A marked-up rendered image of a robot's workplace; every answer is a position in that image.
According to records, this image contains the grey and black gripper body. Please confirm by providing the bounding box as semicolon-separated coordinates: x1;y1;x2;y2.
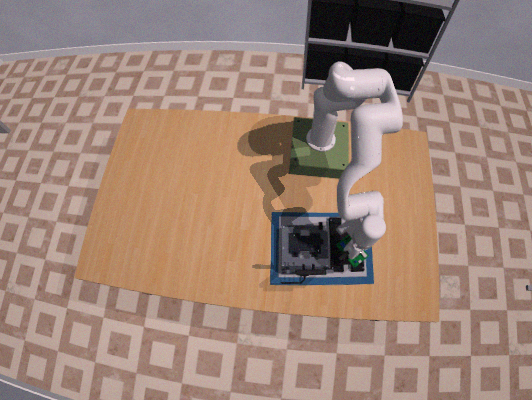
344;239;367;259

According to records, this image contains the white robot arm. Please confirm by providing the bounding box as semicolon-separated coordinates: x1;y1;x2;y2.
306;62;403;249

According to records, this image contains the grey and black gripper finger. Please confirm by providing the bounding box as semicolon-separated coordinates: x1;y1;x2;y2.
338;251;349;261

